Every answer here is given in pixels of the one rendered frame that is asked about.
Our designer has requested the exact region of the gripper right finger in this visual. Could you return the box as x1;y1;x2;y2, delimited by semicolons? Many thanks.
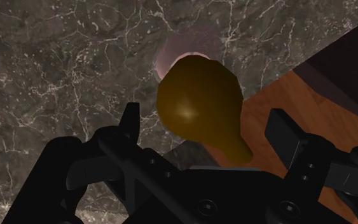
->
264;108;358;224

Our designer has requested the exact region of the dark brown cabinet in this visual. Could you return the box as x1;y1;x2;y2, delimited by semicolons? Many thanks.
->
293;13;358;127

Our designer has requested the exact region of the pink bowl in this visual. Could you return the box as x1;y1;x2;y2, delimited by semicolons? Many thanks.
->
155;24;226;83

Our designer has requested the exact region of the yellow pear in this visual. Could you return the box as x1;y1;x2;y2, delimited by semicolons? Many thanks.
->
156;55;254;165

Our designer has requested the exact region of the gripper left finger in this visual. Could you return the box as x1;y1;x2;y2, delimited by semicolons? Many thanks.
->
1;102;198;224

